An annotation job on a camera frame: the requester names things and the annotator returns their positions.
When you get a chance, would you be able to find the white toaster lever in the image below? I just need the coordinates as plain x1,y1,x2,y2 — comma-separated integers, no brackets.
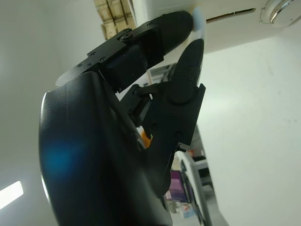
191,6,207,40

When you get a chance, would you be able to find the bright ceiling light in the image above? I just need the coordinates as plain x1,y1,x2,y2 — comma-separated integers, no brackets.
0,180,24,206

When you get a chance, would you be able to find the wooden crate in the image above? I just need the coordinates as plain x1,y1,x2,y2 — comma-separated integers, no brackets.
94,0,136,42

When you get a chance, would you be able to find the white two-slot toaster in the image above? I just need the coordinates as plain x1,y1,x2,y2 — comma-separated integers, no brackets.
130,0,301,57

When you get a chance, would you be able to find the purple box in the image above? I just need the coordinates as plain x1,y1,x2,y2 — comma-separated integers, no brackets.
164,169,189,202

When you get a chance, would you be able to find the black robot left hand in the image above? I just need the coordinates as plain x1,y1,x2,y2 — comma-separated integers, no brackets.
39,10,206,226

